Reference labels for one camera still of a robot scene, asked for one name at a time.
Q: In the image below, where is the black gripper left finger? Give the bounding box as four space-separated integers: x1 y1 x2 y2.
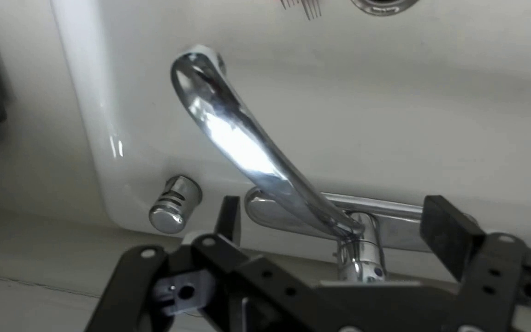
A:
85 195 315 332

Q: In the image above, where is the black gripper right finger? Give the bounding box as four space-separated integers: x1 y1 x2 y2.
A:
420 195 531 332

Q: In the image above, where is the chrome kitchen faucet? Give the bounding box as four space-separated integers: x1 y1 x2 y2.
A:
170 43 430 281

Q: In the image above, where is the chrome sprayer cap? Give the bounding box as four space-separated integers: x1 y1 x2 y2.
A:
147 173 203 233

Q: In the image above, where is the white kitchen sink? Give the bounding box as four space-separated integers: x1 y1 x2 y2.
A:
52 0 531 243

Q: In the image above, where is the sink drain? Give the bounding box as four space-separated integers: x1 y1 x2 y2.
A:
350 0 418 16

